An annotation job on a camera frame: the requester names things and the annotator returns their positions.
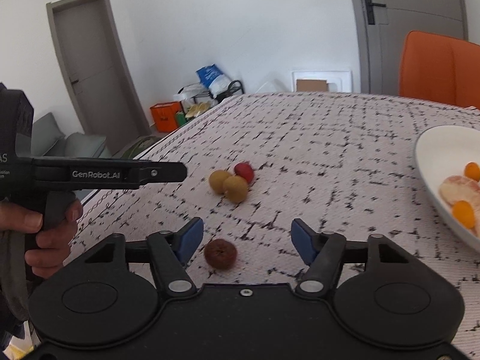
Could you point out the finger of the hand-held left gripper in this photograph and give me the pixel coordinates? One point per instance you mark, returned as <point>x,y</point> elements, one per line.
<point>165,172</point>

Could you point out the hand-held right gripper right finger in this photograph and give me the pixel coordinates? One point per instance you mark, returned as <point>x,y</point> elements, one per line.
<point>303,242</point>

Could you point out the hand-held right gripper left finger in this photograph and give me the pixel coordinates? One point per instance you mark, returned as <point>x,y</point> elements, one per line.
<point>193,238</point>

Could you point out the brown wrinkled fruit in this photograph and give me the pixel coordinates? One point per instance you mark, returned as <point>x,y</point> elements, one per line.
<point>220,254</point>

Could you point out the white plate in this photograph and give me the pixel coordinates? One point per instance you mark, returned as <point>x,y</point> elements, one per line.
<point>427,165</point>

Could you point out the peeled pomelo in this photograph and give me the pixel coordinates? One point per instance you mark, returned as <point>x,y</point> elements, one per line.
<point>450,191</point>

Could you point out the small kumquat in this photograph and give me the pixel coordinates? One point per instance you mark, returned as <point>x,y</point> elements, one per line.
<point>472,171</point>
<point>463,213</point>

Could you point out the person's left hand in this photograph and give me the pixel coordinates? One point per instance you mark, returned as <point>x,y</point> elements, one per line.
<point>52,240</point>

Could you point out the grey sofa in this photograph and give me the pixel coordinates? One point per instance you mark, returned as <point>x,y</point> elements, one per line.
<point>75,144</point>

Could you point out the dark green cushion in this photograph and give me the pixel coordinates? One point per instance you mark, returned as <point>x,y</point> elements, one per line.
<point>137,148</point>

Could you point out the yellow-brown longan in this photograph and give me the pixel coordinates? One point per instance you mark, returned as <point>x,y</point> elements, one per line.
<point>235,189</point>
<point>218,180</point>

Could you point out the orange box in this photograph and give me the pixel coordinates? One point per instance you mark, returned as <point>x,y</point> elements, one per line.
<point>165,118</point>

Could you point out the green bag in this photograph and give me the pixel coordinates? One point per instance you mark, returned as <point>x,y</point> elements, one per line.
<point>181,119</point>

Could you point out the pale yellow bundle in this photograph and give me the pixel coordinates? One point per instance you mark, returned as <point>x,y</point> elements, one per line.
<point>197,110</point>

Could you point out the red cherry tomato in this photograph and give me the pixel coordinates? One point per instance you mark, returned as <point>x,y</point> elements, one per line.
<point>245,170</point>

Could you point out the white plastic bag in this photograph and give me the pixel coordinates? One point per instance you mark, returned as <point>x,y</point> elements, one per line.
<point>191,90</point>

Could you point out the blue and white bag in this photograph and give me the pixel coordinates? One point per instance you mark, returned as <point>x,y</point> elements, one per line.
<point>210,77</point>

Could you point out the brown-framed grey door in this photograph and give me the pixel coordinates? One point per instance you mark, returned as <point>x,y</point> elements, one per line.
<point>93,67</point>

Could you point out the cardboard piece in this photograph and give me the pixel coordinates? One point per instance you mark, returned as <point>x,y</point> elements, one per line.
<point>311,85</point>

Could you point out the white framed board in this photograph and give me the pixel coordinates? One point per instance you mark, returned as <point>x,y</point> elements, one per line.
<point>337,75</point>

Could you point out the orange chair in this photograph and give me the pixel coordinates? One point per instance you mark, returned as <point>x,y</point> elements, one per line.
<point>431,67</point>

